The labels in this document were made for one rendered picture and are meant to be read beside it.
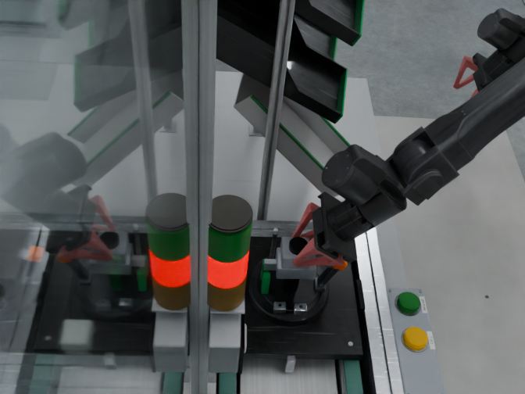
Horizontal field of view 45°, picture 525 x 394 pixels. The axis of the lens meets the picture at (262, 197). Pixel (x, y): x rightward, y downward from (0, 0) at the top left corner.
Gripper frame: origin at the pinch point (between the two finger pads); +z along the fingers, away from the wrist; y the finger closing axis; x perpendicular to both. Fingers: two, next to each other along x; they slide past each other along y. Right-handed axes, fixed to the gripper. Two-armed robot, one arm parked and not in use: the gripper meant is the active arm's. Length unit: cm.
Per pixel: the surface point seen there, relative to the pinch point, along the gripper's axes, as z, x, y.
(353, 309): 3.0, 16.6, 3.4
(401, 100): 44, 128, -167
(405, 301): -2.9, 23.9, 1.5
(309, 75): -10.2, -5.1, -30.0
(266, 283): 8.5, 0.9, 1.8
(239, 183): 24.6, 8.7, -34.9
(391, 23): 43, 132, -231
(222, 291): -9.0, -22.7, 20.6
